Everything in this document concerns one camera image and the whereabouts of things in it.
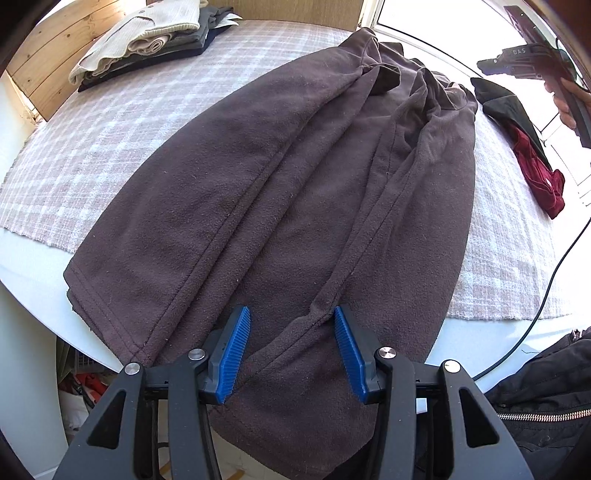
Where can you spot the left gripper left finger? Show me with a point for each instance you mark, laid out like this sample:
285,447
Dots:
225,358

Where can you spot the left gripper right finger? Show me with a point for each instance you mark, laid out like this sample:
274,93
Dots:
357,347

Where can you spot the brown fleece garment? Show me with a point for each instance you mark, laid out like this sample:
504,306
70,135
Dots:
344,177

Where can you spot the black garment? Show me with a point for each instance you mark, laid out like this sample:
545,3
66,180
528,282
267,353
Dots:
504,107

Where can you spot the dark red garment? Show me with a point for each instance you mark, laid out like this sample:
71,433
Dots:
546,185

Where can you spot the black jacket sleeve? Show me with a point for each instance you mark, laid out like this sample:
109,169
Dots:
546,408

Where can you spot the pink plaid table cloth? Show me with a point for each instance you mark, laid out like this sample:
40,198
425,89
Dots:
74,164

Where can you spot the cream knitted folded garment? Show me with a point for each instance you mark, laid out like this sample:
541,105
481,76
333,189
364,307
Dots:
144,33

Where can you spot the dark folded garment stack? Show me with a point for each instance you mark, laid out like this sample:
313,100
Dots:
213,21

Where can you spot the pine slatted wooden board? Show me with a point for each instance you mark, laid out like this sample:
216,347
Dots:
41,66

